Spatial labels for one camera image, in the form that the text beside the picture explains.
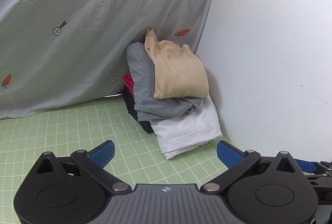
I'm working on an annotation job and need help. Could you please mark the white folded garment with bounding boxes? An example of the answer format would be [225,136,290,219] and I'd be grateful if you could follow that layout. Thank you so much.
[150,95,223,160]

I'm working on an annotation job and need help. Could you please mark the red garment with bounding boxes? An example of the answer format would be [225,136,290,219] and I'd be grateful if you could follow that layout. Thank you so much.
[123,73,135,97]

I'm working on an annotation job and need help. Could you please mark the beige garment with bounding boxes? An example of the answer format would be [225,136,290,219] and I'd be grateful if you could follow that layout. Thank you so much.
[144,26,210,99]

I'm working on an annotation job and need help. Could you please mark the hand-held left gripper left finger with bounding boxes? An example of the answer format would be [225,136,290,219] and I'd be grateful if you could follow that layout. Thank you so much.
[27,140,130,192]

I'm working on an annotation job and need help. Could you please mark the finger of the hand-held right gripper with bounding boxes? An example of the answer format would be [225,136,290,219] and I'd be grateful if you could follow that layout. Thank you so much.
[294,159,332,175]

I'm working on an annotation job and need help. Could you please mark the green checked bed sheet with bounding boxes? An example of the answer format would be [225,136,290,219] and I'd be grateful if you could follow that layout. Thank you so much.
[0,95,234,224]

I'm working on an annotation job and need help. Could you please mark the black garment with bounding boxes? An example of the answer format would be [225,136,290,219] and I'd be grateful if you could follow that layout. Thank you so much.
[122,89,154,134]

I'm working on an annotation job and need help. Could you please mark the grey folded garment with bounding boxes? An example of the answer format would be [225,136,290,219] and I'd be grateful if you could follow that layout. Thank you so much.
[126,42,204,122]

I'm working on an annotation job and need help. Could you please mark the grey carrot-print sheet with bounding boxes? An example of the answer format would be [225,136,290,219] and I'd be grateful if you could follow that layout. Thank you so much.
[0,0,217,120]

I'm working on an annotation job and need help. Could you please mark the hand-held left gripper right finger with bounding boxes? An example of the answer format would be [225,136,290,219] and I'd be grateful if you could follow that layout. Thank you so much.
[200,140,303,192]

